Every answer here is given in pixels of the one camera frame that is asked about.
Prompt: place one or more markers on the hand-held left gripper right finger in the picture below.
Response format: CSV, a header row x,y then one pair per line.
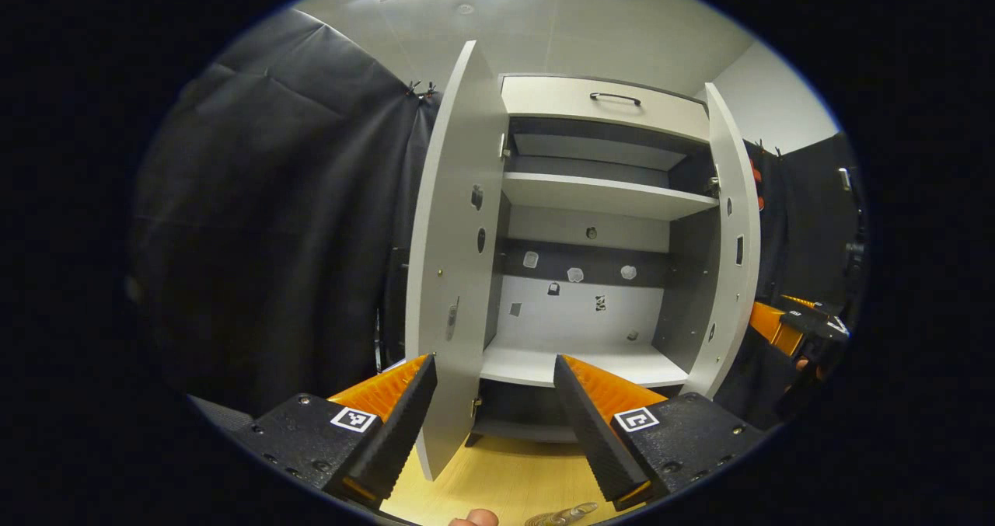
x,y
595,440

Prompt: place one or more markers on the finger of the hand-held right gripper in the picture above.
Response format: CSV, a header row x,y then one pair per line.
x,y
773,328
816,315

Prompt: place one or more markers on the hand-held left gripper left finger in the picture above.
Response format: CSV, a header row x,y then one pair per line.
x,y
396,440

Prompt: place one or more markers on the clear glass bottle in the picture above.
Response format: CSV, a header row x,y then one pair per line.
x,y
563,514

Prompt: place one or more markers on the white cabinet door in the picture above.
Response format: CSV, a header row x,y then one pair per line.
x,y
459,200
734,145

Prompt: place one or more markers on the white cabinet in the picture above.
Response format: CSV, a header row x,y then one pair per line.
x,y
684,277

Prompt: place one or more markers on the metal door hinge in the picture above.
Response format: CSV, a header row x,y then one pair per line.
x,y
503,145
711,186

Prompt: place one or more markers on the white cabinet shelf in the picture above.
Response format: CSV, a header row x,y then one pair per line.
x,y
598,193

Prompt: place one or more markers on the white cabinet drawer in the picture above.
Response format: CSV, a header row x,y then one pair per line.
x,y
544,99

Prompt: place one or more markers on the black backdrop cloth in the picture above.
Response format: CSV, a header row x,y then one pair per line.
x,y
272,238

